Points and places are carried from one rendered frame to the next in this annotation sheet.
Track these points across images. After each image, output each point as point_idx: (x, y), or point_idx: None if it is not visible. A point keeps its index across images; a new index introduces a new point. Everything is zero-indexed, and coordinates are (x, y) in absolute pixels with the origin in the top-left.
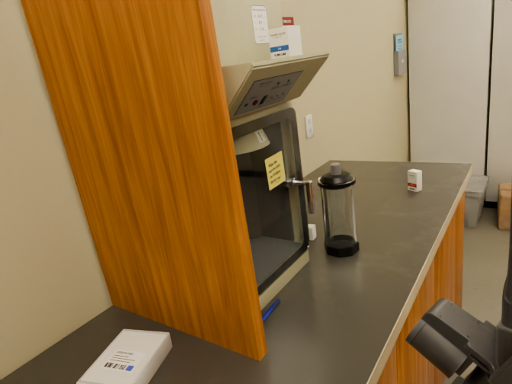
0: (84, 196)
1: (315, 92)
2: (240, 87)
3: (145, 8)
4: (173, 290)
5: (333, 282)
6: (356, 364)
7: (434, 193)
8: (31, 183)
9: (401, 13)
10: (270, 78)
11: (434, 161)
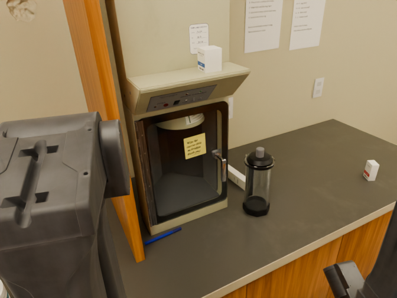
0: None
1: (337, 58)
2: (137, 100)
3: (84, 36)
4: (114, 198)
5: (224, 232)
6: (178, 297)
7: (381, 188)
8: (63, 107)
9: None
10: (171, 93)
11: None
